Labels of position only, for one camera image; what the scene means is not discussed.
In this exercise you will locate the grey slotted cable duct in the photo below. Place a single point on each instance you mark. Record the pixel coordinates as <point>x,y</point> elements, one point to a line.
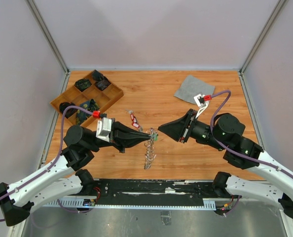
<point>75,202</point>

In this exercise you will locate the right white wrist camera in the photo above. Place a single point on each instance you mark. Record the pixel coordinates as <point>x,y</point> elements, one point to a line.
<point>202,103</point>

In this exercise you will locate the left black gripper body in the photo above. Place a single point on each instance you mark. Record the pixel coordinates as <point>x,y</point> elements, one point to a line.
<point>114,141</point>

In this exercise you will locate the grey cloth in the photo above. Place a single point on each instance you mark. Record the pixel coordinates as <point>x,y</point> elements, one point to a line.
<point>192,86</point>

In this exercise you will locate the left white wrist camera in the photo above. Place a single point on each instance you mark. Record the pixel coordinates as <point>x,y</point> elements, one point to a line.
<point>104,129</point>

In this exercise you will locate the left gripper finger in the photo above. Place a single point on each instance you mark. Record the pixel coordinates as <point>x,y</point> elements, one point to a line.
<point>131,141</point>
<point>121,130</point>

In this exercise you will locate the wooden compartment tray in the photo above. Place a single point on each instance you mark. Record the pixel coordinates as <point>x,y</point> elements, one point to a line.
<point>102,99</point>

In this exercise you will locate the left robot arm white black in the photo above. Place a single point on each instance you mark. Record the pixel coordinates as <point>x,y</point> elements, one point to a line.
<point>65,174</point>

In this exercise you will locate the black rolled belt fabric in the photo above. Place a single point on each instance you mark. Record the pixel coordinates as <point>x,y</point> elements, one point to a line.
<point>69,112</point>

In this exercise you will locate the dark green rolled fabric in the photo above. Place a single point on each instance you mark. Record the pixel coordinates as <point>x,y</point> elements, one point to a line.
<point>82,84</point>

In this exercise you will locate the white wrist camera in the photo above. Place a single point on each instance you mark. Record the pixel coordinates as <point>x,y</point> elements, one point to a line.
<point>202,103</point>
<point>104,129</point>

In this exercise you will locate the dark rolled fabric back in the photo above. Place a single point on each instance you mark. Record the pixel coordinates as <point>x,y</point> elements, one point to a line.
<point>97,76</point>

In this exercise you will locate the red key tag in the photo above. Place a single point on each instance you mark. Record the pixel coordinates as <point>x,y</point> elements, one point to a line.
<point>133,118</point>
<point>136,125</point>

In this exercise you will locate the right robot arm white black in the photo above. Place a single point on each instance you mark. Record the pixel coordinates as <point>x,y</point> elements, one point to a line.
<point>225,133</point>

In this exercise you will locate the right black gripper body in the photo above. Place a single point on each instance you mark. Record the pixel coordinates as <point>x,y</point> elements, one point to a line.
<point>187,130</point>

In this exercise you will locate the metal disc keyring holder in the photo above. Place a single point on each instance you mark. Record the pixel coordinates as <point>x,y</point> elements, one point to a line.
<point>150,153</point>

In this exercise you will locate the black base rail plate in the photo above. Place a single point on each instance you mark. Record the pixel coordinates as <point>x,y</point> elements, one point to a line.
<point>152,192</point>

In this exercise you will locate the dark rolled fabric right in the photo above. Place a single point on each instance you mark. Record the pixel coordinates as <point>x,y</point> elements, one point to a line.
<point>103,84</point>

